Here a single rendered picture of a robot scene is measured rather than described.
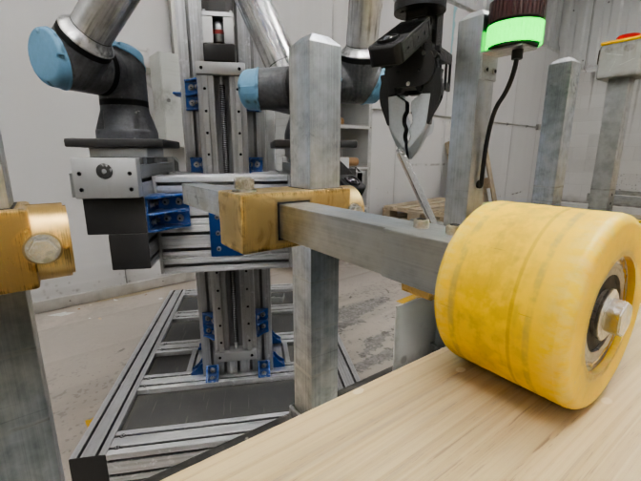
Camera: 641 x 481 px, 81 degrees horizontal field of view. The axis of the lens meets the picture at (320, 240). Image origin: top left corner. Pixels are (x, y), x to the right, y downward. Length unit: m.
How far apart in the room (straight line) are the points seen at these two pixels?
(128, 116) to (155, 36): 2.07
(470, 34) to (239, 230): 0.38
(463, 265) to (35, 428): 0.29
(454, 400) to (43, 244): 0.24
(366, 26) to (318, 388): 0.89
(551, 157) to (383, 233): 0.56
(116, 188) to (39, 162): 1.94
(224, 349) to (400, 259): 1.15
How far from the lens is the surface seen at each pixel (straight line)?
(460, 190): 0.54
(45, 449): 0.35
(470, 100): 0.54
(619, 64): 1.00
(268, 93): 0.73
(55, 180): 2.91
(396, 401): 0.17
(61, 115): 2.92
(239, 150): 1.15
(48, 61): 1.03
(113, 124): 1.10
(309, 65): 0.35
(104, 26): 1.00
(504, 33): 0.52
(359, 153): 3.73
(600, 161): 1.00
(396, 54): 0.51
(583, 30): 8.81
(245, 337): 1.31
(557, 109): 0.76
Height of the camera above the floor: 1.00
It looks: 13 degrees down
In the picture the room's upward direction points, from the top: straight up
